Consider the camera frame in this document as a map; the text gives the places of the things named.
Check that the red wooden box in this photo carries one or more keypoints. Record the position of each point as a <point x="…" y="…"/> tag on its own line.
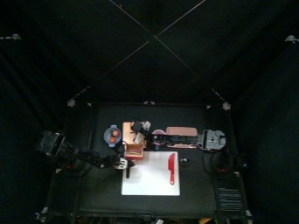
<point x="133" y="152"/>

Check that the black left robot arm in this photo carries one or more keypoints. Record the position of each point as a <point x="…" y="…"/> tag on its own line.
<point x="57" y="145"/>

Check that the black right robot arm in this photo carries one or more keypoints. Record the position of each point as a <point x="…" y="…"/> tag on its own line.
<point x="179" y="139"/>

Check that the black marker pen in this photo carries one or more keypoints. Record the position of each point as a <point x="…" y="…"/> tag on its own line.
<point x="127" y="173"/>

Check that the white cutting board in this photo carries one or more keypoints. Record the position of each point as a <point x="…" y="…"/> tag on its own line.
<point x="151" y="178"/>

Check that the blue grey bowl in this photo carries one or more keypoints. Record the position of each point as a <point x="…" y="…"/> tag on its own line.
<point x="107" y="137"/>

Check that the pink brown tray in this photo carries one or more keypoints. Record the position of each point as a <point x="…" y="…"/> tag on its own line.
<point x="181" y="130"/>

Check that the red toy knife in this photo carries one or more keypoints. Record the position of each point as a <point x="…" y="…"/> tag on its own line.
<point x="171" y="168"/>

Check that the black sheet white text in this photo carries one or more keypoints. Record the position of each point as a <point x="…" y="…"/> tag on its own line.
<point x="229" y="201"/>

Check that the silver frame corner bracket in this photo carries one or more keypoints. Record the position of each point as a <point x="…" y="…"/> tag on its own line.
<point x="291" y="38"/>
<point x="147" y="102"/>
<point x="225" y="106"/>
<point x="43" y="214"/>
<point x="15" y="37"/>
<point x="248" y="215"/>
<point x="71" y="102"/>

